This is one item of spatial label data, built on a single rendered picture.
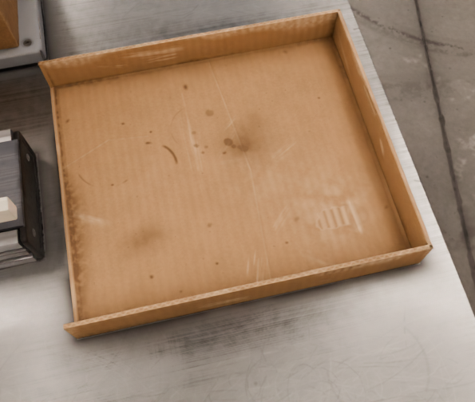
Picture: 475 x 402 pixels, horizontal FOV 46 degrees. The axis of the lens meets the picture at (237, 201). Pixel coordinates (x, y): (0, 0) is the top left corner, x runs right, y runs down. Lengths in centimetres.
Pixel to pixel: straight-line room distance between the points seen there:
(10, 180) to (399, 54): 139
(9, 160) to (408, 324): 36
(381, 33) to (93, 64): 129
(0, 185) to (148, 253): 14
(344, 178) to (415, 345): 16
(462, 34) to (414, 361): 144
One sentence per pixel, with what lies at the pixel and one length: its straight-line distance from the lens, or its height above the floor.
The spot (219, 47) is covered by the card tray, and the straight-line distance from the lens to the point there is 59.
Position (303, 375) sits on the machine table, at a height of 83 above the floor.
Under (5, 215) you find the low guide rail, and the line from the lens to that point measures 46.
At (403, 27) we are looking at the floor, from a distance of 181.
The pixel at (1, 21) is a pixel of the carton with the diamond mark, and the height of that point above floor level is 89.
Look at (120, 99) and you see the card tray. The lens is 58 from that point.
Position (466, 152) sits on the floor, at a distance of 161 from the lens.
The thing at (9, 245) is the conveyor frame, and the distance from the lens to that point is 49.
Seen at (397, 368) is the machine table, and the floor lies 83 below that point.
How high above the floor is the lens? 130
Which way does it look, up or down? 66 degrees down
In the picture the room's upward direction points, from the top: straight up
